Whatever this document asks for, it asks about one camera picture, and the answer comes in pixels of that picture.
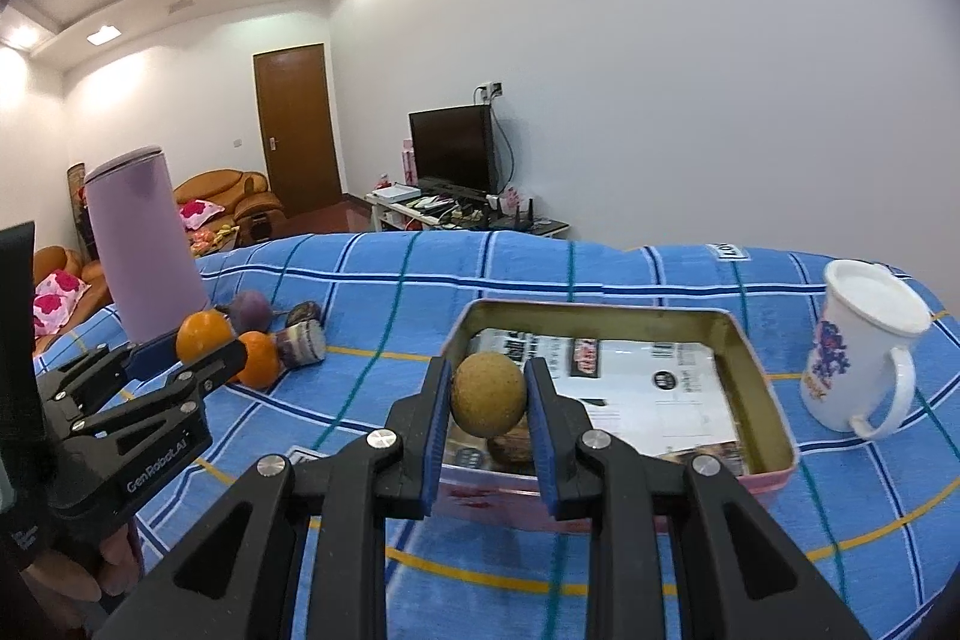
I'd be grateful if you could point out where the white tv stand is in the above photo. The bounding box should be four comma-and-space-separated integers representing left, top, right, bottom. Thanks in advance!
363, 185, 569, 239

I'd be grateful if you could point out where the black television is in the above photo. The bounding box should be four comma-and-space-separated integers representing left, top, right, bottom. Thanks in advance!
409, 104, 500, 195

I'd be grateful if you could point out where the small brown wrinkled fruit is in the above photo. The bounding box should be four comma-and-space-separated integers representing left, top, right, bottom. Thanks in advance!
487, 429, 534, 468

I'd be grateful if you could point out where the small tan round fruit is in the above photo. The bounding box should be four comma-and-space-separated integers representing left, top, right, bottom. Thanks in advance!
451, 351, 527, 438

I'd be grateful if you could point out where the brown wooden door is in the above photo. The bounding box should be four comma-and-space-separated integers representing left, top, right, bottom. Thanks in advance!
252, 44, 342, 218

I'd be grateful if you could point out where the pink metal tin box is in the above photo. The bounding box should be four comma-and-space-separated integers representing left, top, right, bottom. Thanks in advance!
443, 299, 799, 503

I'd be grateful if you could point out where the cut purple yam slice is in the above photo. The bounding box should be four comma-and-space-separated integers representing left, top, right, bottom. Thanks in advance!
275, 319, 327, 369

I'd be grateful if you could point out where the person's left hand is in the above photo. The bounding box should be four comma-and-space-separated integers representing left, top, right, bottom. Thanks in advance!
21, 521, 145, 638

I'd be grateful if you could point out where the orange leather sofa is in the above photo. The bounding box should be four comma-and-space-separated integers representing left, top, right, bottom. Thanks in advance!
32, 169, 285, 353

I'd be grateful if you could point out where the pink floral cushion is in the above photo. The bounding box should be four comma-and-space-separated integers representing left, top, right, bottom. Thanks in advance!
179, 198, 224, 232

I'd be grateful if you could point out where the purple cylindrical container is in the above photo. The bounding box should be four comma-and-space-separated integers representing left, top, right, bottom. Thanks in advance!
85, 146, 208, 342

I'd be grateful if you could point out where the orange fruit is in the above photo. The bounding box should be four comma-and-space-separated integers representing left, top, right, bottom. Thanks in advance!
174, 308, 235, 364
233, 331, 283, 390

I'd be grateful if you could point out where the printed paper sheet in tin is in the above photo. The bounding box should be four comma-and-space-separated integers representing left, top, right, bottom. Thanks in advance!
469, 328, 748, 476

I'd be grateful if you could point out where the round purple fruit with stem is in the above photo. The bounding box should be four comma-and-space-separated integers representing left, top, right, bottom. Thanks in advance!
226, 289, 274, 335

